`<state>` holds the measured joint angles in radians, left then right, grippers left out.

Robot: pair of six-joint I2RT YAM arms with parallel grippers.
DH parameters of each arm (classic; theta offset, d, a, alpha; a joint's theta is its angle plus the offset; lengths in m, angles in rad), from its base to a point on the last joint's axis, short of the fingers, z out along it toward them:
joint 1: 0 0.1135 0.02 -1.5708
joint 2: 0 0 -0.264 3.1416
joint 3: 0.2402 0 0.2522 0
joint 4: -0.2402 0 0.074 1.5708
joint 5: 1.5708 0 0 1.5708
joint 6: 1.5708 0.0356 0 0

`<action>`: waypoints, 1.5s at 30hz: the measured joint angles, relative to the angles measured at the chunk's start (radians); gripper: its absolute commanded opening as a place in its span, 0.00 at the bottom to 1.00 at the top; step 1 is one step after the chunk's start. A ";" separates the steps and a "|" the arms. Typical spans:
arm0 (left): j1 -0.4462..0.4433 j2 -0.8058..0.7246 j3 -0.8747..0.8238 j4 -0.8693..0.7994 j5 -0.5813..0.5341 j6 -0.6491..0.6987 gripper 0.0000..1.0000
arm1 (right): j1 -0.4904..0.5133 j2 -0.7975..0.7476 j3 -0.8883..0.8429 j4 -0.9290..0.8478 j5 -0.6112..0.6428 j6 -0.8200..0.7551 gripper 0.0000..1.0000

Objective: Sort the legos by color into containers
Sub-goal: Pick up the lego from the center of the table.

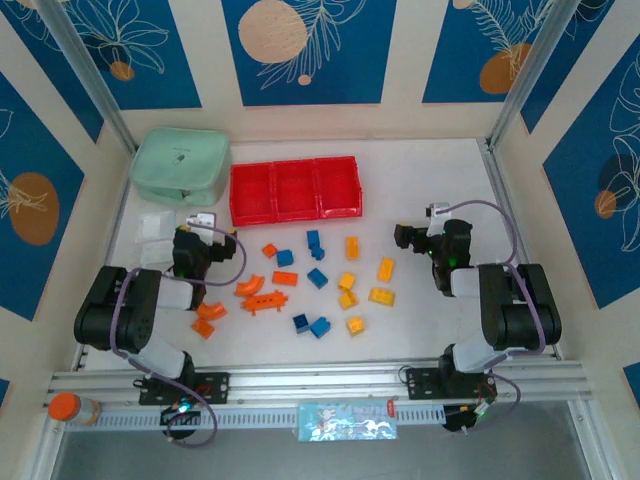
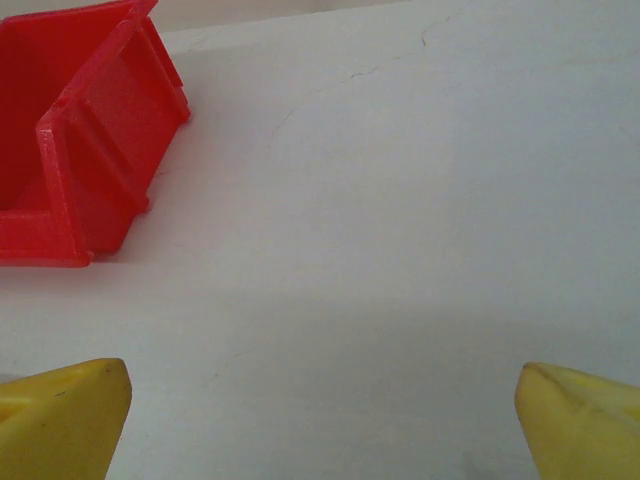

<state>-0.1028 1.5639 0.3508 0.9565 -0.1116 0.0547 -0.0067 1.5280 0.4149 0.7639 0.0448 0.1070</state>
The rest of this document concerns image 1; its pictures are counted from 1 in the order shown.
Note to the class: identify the yellow lego brick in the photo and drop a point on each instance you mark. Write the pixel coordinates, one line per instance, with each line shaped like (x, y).
(356, 326)
(382, 296)
(353, 247)
(346, 280)
(348, 300)
(385, 269)

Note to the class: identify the orange curved lego piece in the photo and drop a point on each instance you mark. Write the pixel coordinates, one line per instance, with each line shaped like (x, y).
(251, 286)
(212, 312)

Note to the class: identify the blue lego brick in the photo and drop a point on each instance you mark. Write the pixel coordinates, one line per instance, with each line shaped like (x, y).
(301, 323)
(320, 327)
(285, 257)
(317, 277)

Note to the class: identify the long orange lego piece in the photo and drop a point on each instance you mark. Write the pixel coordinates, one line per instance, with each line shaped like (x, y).
(265, 301)

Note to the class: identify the orange lego brick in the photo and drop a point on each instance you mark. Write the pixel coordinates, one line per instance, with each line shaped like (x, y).
(203, 328)
(284, 278)

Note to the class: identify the tall blue lego piece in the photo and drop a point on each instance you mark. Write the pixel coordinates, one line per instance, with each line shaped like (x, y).
(315, 242)

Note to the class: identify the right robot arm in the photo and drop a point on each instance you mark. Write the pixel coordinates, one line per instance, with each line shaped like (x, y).
(525, 310)

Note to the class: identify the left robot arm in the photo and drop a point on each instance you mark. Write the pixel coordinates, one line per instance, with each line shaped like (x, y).
(115, 320)

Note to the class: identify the clear packet with white pad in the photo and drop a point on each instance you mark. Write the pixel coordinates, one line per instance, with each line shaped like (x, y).
(155, 225)
(152, 252)

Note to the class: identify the orange toy bricks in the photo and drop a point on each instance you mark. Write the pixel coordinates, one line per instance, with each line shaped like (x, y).
(296, 192)

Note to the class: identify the mint green zip pouch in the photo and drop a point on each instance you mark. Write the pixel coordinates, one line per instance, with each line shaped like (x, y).
(180, 160)

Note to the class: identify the black controller box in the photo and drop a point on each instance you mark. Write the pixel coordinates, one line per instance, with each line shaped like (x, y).
(460, 422)
(187, 425)

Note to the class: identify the blue printed tissue pack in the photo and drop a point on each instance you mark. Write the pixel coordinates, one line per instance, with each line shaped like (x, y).
(347, 421)

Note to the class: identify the bottle with orange cap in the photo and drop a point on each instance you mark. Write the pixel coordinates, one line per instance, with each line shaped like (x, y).
(67, 407)

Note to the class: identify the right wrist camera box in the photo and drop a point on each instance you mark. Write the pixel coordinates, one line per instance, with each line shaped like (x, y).
(437, 212)

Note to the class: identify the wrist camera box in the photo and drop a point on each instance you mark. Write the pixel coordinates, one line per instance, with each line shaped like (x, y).
(437, 212)
(201, 219)

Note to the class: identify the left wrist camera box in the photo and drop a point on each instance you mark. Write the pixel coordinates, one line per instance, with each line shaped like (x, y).
(201, 219)

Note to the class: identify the aluminium side rail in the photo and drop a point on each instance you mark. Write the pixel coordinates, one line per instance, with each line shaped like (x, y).
(116, 220)
(496, 175)

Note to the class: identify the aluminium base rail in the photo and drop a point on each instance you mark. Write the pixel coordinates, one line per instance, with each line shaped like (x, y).
(310, 382)

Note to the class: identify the aluminium frame post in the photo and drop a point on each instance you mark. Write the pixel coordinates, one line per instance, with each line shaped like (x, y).
(536, 65)
(85, 65)

